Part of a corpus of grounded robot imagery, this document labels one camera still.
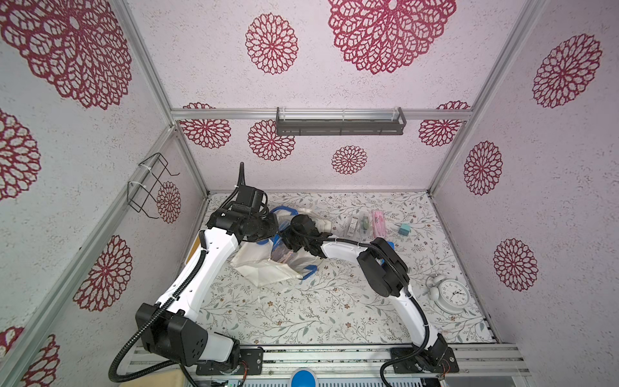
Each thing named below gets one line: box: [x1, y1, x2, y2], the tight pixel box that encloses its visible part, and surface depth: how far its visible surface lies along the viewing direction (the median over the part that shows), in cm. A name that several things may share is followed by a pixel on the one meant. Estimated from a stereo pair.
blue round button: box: [290, 369, 316, 387], surface depth 71 cm
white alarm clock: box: [425, 274, 471, 315], surface depth 85 cm
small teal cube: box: [398, 222, 411, 237], surface depth 108 cm
